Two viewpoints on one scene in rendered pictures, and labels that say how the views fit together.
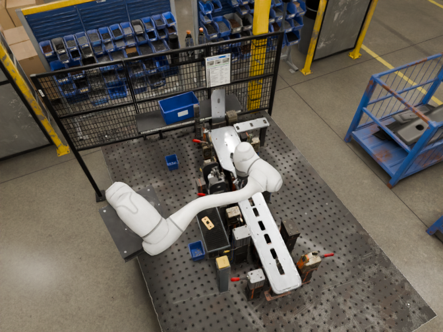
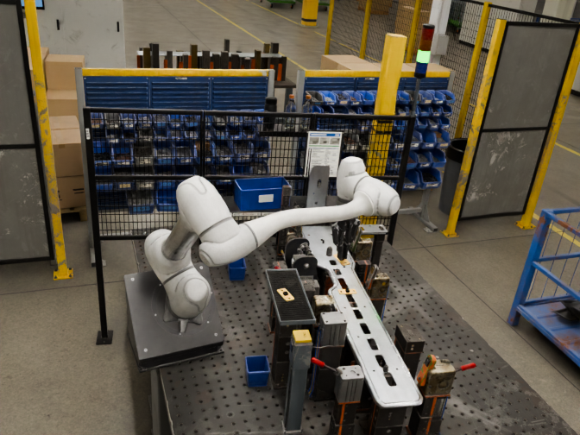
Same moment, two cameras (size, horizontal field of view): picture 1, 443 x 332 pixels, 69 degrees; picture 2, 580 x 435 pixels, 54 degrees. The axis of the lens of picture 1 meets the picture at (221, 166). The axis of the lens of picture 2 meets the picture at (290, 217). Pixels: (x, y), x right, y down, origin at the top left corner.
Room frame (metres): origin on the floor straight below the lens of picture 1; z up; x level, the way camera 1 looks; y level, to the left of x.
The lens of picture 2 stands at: (-0.98, -0.02, 2.45)
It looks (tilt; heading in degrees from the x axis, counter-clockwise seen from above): 26 degrees down; 4
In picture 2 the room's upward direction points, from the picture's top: 5 degrees clockwise
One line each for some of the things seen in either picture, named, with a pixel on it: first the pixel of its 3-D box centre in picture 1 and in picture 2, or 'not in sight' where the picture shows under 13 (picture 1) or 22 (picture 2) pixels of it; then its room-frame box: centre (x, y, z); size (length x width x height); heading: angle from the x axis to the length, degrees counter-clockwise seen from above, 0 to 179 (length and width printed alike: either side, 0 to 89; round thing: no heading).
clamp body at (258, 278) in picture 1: (254, 285); (344, 408); (0.63, -0.19, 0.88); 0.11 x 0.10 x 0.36; 107
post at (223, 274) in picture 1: (223, 276); (296, 385); (0.68, 0.00, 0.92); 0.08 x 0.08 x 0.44; 17
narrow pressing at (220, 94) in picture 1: (218, 107); (317, 193); (1.95, 0.02, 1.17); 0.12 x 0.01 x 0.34; 107
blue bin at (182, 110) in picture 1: (179, 107); (261, 193); (2.03, 0.34, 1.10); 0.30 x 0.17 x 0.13; 114
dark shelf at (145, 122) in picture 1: (188, 112); (274, 205); (2.05, 0.27, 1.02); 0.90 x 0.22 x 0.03; 107
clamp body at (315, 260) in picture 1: (305, 268); (430, 400); (0.74, -0.53, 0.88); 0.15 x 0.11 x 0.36; 107
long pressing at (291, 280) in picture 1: (249, 194); (349, 294); (1.23, -0.19, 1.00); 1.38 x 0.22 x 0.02; 17
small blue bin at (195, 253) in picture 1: (196, 251); (256, 371); (0.92, 0.18, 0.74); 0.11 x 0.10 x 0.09; 17
